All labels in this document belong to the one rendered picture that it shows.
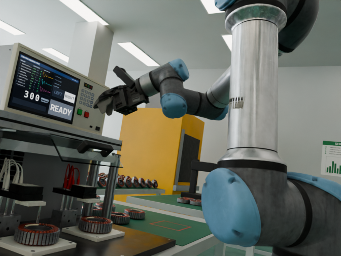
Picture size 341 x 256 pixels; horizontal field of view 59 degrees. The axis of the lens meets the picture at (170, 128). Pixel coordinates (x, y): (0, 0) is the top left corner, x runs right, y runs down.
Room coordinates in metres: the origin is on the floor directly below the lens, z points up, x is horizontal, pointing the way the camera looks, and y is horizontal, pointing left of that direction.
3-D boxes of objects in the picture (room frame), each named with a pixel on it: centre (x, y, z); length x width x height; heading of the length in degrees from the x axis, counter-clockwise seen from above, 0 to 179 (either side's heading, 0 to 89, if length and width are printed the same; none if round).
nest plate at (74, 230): (1.06, 0.21, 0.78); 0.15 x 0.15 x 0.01; 63
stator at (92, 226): (1.06, 0.21, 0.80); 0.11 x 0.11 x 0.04
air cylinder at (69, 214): (1.13, 0.34, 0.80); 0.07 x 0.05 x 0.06; 153
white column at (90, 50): (5.04, 1.57, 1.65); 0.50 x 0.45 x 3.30; 63
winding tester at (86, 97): (1.11, 0.54, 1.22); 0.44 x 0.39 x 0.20; 153
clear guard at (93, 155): (0.85, 0.32, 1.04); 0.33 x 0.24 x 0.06; 63
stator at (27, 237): (0.85, 0.32, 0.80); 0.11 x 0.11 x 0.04
